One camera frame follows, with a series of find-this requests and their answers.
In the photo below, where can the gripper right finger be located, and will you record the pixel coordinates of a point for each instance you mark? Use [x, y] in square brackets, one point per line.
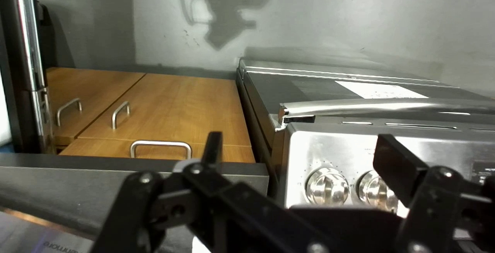
[437, 195]

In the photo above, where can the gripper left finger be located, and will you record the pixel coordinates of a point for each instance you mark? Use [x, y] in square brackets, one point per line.
[201, 191]

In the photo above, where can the silver stove knob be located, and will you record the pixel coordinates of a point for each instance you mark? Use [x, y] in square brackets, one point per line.
[373, 193]
[326, 186]

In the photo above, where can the wooden cabinet door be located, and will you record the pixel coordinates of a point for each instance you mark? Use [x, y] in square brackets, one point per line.
[181, 106]
[89, 86]

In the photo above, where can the wooden drawer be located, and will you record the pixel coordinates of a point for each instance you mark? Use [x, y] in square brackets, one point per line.
[96, 149]

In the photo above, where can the stainless steel stove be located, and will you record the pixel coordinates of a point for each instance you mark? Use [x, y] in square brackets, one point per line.
[332, 144]

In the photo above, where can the oven door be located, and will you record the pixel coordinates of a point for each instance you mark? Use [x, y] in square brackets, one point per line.
[294, 86]

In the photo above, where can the glossy printed box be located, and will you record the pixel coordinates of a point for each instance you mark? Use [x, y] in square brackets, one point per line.
[34, 237]

